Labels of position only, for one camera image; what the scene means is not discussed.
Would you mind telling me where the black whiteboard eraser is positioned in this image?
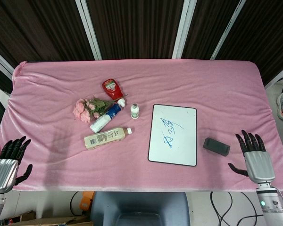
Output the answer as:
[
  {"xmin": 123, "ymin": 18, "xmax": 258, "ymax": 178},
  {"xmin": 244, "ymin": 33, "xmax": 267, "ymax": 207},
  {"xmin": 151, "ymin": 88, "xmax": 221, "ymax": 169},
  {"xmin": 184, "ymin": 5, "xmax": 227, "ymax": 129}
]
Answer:
[{"xmin": 202, "ymin": 137, "xmax": 231, "ymax": 157}]

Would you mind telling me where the blue and white bottle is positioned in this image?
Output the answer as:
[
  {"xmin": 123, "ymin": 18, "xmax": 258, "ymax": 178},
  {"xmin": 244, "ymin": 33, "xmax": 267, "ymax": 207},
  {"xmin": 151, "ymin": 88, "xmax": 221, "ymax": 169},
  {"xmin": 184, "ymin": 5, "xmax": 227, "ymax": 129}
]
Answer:
[{"xmin": 89, "ymin": 103, "xmax": 122, "ymax": 133}]

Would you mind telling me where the red ketchup squeeze bottle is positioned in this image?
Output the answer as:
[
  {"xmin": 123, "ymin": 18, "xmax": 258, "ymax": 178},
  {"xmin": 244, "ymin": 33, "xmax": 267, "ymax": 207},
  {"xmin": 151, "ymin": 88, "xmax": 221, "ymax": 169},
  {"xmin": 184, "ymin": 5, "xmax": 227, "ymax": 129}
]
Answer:
[{"xmin": 102, "ymin": 78, "xmax": 126, "ymax": 108}]

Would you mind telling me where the white board with black frame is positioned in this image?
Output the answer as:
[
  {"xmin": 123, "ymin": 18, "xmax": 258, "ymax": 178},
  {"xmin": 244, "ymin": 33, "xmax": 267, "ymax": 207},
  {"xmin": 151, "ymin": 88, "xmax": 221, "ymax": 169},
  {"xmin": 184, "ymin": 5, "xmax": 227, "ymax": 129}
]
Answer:
[{"xmin": 148, "ymin": 104, "xmax": 198, "ymax": 167}]

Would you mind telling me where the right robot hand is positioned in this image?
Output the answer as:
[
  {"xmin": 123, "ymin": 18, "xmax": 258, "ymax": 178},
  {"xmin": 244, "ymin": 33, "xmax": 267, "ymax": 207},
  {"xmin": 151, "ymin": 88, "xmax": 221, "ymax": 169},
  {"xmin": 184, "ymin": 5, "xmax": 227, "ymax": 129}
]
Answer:
[{"xmin": 228, "ymin": 129, "xmax": 276, "ymax": 183}]

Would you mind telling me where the pink artificial flower bouquet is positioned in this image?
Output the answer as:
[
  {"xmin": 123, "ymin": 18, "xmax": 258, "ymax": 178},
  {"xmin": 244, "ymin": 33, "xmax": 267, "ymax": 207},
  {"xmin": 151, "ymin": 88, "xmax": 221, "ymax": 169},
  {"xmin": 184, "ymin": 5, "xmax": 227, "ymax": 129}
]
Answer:
[{"xmin": 72, "ymin": 94, "xmax": 128, "ymax": 124}]

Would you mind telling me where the orange box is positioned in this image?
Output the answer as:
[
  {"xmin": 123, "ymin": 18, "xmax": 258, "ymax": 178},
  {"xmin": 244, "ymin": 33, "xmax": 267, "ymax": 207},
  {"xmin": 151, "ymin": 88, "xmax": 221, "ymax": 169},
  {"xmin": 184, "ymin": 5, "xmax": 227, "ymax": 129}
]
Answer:
[{"xmin": 79, "ymin": 191, "xmax": 95, "ymax": 214}]

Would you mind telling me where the small white yogurt bottle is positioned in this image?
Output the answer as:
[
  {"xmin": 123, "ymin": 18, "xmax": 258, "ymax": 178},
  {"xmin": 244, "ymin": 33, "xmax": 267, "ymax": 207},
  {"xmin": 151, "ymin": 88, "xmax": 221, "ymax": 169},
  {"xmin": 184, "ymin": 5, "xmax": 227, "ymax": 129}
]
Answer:
[{"xmin": 130, "ymin": 103, "xmax": 140, "ymax": 120}]

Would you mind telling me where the white partition post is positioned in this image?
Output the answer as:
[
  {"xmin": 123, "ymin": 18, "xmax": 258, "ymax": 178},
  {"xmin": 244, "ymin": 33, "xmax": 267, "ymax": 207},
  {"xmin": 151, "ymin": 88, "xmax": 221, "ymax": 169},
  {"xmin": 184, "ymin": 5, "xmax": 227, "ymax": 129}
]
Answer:
[
  {"xmin": 171, "ymin": 0, "xmax": 197, "ymax": 59},
  {"xmin": 0, "ymin": 44, "xmax": 15, "ymax": 82},
  {"xmin": 210, "ymin": 0, "xmax": 247, "ymax": 60},
  {"xmin": 75, "ymin": 0, "xmax": 102, "ymax": 61}
]

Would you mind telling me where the black cable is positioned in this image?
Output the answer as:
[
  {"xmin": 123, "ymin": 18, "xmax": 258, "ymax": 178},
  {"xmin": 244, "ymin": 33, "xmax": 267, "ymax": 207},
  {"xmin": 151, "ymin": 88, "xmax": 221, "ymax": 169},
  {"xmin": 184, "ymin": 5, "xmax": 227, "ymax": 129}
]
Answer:
[{"xmin": 209, "ymin": 191, "xmax": 265, "ymax": 226}]

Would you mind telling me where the brown cardboard box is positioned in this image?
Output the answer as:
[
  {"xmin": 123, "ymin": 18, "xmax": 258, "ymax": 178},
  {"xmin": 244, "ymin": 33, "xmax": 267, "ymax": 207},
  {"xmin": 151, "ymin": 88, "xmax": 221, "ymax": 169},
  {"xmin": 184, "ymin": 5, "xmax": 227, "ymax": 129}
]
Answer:
[{"xmin": 4, "ymin": 210, "xmax": 94, "ymax": 226}]

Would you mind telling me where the pink velvet tablecloth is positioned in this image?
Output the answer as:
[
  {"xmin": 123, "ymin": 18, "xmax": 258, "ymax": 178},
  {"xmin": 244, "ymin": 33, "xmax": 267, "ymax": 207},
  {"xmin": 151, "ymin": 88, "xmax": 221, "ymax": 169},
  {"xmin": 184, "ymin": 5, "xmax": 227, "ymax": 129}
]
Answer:
[{"xmin": 0, "ymin": 58, "xmax": 283, "ymax": 198}]

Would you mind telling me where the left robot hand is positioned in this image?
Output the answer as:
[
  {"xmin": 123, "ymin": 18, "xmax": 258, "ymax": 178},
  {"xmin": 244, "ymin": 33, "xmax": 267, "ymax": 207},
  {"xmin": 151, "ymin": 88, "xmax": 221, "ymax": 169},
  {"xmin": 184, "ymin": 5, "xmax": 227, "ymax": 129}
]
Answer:
[{"xmin": 0, "ymin": 136, "xmax": 33, "ymax": 194}]

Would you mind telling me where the beige milk tea bottle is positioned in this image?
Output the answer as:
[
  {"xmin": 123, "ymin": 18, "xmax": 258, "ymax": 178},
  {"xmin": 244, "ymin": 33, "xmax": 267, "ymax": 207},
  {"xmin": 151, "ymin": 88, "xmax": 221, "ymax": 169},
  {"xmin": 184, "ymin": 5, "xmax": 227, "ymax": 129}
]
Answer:
[{"xmin": 83, "ymin": 127, "xmax": 133, "ymax": 151}]

